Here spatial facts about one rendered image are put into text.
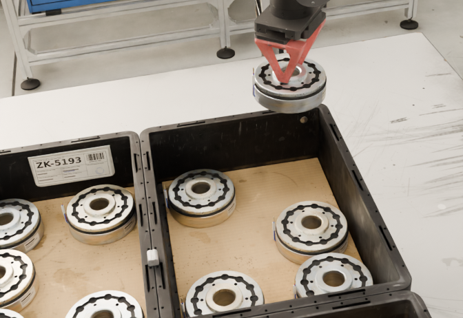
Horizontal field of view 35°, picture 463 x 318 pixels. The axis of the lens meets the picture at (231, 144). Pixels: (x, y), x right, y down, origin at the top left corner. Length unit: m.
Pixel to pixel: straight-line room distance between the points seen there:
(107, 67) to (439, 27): 1.46
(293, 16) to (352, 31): 2.35
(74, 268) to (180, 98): 0.65
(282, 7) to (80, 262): 0.46
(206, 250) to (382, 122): 0.59
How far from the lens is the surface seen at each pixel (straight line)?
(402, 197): 1.35
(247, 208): 1.13
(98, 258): 1.09
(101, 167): 1.17
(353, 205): 1.04
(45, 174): 1.17
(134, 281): 1.04
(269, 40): 0.96
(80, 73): 3.16
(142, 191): 1.02
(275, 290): 1.01
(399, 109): 1.57
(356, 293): 0.88
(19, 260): 1.08
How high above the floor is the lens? 1.59
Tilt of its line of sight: 37 degrees down
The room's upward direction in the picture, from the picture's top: 5 degrees counter-clockwise
